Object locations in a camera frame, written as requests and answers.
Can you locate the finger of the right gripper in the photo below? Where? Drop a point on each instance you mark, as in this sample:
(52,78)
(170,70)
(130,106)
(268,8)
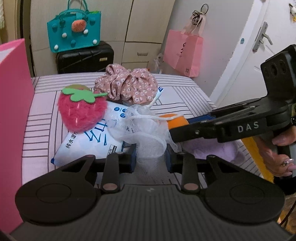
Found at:
(198,120)
(207,129)

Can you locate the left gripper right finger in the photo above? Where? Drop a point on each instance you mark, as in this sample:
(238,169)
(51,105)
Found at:
(183,163)

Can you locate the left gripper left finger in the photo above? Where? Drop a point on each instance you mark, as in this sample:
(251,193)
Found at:
(116,164)

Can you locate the large blue wet wipes pack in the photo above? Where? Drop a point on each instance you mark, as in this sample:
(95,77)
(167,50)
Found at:
(96,141)

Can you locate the white mesh bath pouf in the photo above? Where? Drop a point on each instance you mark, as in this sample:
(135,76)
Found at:
(148,131)

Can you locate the pink strawberry plush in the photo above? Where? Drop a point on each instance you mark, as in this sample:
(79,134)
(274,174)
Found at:
(81,108)

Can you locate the pink floral fabric cap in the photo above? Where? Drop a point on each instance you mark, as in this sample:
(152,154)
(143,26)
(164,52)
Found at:
(137,86)

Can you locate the orange soft ball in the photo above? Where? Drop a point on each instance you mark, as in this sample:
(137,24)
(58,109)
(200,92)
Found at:
(176,122)

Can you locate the person's right hand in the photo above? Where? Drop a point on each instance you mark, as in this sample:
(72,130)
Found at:
(279,165)

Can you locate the pink paper shopping bag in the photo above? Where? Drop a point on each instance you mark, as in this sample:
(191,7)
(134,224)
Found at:
(183,50)

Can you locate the white door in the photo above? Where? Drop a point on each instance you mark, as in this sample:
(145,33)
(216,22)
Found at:
(269,29)

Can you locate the black suitcase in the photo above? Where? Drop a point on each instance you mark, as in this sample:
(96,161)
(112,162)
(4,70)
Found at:
(90,59)

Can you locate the beige wardrobe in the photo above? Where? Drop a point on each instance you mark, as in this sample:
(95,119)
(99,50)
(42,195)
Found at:
(134,29)

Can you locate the pink storage box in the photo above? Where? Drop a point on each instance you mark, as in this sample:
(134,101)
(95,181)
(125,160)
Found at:
(17,93)

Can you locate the teal felt handbag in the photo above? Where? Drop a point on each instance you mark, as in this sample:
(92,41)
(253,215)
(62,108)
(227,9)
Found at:
(74,29)

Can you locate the silver door handle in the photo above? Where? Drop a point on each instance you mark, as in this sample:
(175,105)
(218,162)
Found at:
(260,36)

